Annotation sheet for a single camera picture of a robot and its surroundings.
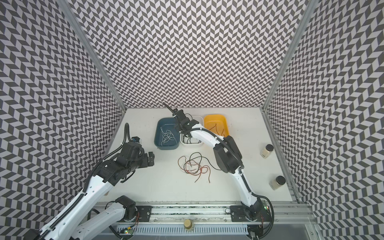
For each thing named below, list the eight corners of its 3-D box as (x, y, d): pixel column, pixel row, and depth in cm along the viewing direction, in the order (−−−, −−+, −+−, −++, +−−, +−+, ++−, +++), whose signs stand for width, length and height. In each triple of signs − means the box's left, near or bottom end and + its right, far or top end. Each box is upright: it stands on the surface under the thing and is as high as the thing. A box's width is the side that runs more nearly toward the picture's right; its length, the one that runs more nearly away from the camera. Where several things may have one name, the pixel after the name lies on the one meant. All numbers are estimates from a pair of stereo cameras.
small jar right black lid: (260, 159, 93) (267, 151, 85) (259, 152, 96) (264, 144, 88) (268, 159, 93) (275, 151, 85) (266, 152, 96) (272, 144, 88)
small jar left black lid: (270, 191, 83) (278, 185, 74) (267, 182, 86) (275, 175, 77) (278, 191, 83) (287, 185, 74) (276, 182, 86) (284, 175, 77)
